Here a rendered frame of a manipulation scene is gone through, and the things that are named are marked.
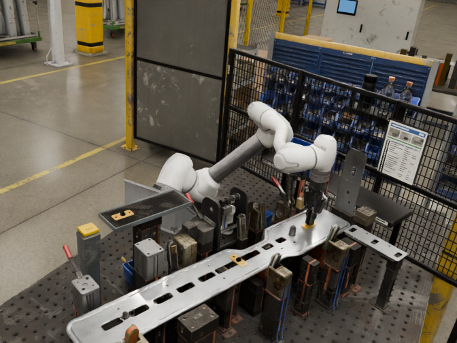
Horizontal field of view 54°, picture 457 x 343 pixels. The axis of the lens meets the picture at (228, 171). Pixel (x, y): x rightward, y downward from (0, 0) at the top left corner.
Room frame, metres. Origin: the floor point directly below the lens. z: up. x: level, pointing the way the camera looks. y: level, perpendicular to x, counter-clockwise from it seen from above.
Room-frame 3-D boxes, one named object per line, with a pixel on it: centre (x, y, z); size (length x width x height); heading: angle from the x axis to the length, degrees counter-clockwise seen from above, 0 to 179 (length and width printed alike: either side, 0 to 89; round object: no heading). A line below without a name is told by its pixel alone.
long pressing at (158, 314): (1.50, -0.07, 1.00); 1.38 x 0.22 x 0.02; 135
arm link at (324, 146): (1.84, -0.40, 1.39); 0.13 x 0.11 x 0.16; 119
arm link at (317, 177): (1.84, -0.41, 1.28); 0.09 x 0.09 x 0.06
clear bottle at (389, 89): (2.37, -0.80, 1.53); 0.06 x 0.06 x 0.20
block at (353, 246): (1.76, -0.60, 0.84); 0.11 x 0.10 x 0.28; 45
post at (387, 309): (1.68, -0.79, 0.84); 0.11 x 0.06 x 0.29; 45
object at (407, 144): (2.16, -0.87, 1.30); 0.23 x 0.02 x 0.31; 45
